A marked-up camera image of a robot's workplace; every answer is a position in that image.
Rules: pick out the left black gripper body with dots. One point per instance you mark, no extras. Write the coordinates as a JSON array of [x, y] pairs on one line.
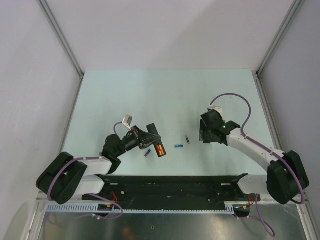
[[136, 133]]

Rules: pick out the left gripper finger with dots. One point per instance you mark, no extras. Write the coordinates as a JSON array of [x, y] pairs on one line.
[[153, 140], [149, 134]]

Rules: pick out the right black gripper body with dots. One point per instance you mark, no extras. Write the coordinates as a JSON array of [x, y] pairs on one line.
[[205, 133]]

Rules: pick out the red yellow battery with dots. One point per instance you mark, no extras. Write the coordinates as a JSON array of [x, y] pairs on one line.
[[160, 150]]

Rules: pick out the black remote control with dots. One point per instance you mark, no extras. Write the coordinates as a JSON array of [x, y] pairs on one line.
[[154, 126]]

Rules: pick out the orange battery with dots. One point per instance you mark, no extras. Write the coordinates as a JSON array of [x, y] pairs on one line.
[[163, 152]]

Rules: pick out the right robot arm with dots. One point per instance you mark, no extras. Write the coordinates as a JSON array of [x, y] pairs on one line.
[[285, 173]]

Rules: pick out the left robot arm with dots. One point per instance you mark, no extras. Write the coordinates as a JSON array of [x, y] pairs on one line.
[[68, 176]]

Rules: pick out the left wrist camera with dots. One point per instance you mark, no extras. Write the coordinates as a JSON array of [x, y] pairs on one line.
[[127, 120]]

